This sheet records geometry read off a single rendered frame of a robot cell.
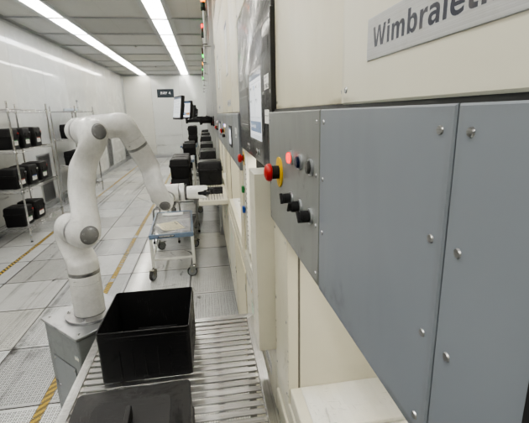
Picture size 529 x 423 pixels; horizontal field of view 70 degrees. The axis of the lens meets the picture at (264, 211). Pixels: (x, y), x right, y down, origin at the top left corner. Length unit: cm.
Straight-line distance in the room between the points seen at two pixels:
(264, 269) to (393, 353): 72
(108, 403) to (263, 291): 48
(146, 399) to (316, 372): 44
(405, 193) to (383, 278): 9
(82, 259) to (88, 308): 20
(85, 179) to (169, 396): 88
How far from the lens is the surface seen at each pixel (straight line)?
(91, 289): 169
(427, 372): 35
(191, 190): 179
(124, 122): 167
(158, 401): 109
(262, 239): 104
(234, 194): 326
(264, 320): 115
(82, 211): 158
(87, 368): 146
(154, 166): 174
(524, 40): 26
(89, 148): 156
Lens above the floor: 156
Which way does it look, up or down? 15 degrees down
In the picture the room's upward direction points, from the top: 1 degrees counter-clockwise
